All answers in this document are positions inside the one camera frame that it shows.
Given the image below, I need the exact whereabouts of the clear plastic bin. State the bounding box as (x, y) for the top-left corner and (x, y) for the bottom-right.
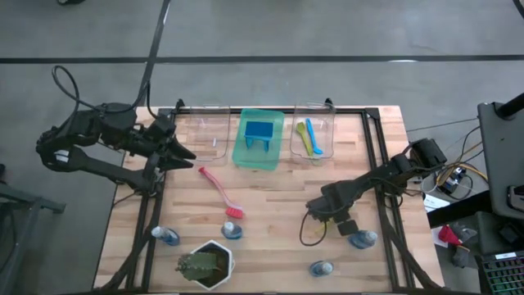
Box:
(289, 100), (337, 160)
(183, 105), (232, 162)

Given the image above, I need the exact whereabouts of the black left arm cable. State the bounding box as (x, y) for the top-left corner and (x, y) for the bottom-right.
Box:
(51, 65), (151, 116)

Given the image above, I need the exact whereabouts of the teal translucent plastic bin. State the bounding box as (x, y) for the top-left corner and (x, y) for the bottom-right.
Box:
(231, 107), (286, 171)

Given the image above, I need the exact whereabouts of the cactus in white hexagonal pot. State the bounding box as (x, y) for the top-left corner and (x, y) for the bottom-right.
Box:
(174, 239), (237, 292)

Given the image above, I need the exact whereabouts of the red dish brush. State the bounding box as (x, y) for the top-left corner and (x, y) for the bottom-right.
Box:
(197, 166), (245, 219)

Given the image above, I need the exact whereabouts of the blue Dawn dish soap bottle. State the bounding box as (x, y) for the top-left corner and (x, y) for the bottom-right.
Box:
(150, 225), (181, 247)
(222, 220), (245, 241)
(348, 229), (379, 250)
(309, 260), (335, 279)

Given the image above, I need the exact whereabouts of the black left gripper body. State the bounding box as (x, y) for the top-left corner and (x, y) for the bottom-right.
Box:
(137, 121), (175, 165)

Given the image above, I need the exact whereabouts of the black aluminium table frame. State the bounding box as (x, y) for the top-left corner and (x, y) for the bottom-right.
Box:
(93, 98), (441, 294)

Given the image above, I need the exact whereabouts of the power box with wires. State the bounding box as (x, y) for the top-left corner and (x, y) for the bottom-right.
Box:
(421, 163), (490, 197)

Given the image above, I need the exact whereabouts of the small red object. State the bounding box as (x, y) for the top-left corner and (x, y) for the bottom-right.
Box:
(437, 224), (463, 247)

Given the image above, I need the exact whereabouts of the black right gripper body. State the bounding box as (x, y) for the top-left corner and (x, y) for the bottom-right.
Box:
(306, 182), (357, 220)

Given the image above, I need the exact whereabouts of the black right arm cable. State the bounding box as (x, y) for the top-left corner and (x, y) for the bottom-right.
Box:
(298, 211), (328, 247)

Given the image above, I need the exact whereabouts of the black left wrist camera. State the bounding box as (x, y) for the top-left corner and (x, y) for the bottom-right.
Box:
(151, 113), (177, 133)

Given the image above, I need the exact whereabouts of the white paper sheet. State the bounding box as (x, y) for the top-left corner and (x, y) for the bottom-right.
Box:
(422, 193), (451, 213)

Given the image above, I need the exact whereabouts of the black device on cart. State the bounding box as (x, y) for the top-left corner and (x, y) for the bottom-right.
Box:
(506, 184), (524, 212)

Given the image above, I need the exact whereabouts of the blue dish brush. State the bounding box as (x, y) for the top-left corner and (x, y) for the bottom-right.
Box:
(305, 117), (325, 157)

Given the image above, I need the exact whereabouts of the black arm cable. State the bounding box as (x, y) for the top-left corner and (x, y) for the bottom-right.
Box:
(298, 211), (328, 247)
(51, 65), (151, 116)

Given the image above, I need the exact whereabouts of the grey metal stand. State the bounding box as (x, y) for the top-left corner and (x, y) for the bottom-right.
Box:
(0, 163), (67, 295)

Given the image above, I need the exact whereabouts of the laptop with lit keyboard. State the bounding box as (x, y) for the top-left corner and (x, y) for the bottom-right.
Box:
(477, 250), (524, 295)

